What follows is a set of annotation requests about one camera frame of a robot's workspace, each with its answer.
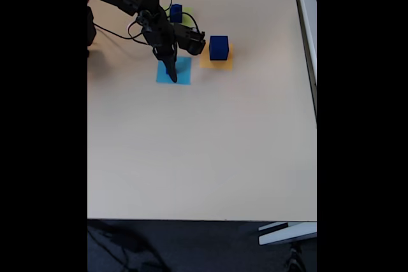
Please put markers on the medium blue cube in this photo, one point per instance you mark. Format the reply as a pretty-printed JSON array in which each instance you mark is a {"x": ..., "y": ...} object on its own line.
[{"x": 175, "y": 15}]

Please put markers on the light blue paper square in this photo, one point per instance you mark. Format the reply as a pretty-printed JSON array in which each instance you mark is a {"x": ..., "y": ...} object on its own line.
[{"x": 185, "y": 76}]

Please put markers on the orange paper square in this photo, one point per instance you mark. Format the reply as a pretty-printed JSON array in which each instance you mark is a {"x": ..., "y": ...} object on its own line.
[{"x": 205, "y": 61}]

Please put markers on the green paper square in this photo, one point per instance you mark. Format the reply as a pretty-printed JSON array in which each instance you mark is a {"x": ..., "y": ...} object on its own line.
[{"x": 188, "y": 12}]

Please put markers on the large blue cube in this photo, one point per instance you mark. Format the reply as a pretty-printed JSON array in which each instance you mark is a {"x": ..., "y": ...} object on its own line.
[{"x": 219, "y": 50}]

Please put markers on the white neighbouring table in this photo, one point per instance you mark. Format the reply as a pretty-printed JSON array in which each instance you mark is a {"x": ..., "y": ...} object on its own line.
[{"x": 307, "y": 30}]

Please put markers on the white table foot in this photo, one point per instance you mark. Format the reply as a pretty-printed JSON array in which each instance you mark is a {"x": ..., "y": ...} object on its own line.
[{"x": 287, "y": 233}]

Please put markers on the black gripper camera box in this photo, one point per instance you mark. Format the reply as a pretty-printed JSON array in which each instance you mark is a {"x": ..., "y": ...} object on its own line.
[{"x": 191, "y": 41}]

